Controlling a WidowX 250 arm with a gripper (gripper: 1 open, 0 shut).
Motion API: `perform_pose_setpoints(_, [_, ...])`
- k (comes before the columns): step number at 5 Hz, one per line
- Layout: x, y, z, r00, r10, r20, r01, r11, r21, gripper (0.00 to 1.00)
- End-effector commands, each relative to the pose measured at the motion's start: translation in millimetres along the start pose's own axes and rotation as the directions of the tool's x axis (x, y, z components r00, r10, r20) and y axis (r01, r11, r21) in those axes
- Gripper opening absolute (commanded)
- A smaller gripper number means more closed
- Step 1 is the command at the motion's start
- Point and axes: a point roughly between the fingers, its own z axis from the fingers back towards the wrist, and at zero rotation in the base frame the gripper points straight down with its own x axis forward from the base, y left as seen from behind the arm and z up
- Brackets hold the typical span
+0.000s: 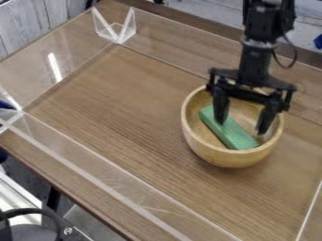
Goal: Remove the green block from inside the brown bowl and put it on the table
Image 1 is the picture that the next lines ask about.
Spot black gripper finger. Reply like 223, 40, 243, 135
256, 94, 283, 136
212, 87, 230, 124

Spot grey metal base plate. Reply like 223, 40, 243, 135
42, 205, 125, 241

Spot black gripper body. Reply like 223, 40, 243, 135
205, 40, 296, 112

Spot white cylindrical container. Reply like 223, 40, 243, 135
288, 15, 322, 52

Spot clear acrylic corner bracket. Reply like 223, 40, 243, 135
91, 8, 137, 44

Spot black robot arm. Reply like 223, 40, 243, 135
205, 0, 298, 136

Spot brown wooden bowl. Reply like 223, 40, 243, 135
181, 86, 284, 169

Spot clear acrylic front wall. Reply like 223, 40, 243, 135
0, 91, 240, 241

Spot green rectangular block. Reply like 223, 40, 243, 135
199, 105, 259, 151

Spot black table leg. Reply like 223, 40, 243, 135
46, 187, 61, 211

